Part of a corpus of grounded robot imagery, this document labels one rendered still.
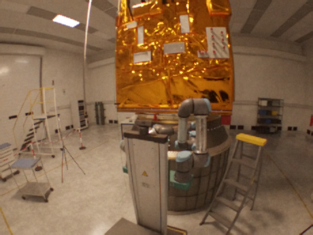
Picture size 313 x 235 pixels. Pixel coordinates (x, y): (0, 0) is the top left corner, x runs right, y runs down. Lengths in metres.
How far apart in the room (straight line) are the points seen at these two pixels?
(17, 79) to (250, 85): 11.97
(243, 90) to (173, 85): 6.09
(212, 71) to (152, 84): 0.93
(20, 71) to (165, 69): 7.44
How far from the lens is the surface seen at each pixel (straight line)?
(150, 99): 2.15
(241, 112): 7.84
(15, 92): 8.09
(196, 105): 1.01
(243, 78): 7.86
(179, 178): 1.11
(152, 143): 0.93
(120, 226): 1.52
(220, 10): 2.31
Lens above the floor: 2.06
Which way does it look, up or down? 10 degrees down
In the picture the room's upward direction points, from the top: 2 degrees counter-clockwise
